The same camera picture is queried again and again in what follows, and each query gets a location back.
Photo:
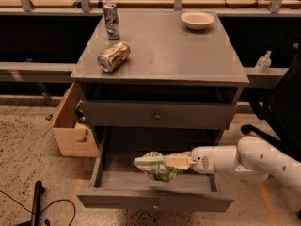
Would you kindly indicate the clear hand sanitizer bottle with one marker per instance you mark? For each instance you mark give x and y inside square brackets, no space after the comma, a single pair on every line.
[263,63]

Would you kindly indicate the open grey bottom drawer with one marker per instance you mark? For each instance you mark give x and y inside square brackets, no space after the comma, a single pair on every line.
[117,183]

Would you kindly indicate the black floor stand pole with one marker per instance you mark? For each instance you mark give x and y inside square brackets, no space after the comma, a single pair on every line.
[35,212]

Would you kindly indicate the closed grey middle drawer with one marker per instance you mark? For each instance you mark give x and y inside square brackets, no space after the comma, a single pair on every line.
[158,114]

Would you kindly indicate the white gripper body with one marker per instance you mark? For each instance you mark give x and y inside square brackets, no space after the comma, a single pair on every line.
[201,160]

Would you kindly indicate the open cardboard box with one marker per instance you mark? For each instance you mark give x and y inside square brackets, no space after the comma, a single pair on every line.
[73,139]

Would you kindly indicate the green jalapeno chip bag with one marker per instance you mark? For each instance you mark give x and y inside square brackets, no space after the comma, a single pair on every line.
[152,164]

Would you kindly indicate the gold can lying sideways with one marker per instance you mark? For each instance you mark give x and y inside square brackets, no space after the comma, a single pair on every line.
[113,57]

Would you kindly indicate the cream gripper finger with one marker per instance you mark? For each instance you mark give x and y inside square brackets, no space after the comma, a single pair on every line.
[181,161]

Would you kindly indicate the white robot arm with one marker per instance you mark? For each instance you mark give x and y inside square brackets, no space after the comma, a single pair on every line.
[252,160]

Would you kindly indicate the white paper bowl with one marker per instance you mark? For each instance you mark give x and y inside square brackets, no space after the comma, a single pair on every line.
[197,20]

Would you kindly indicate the grey wooden drawer cabinet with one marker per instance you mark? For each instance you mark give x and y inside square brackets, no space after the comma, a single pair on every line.
[167,63]

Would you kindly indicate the black office chair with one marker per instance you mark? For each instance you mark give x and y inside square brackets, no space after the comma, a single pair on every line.
[282,111]

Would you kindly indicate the upright silver blue can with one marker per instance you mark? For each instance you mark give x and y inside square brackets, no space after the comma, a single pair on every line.
[111,20]

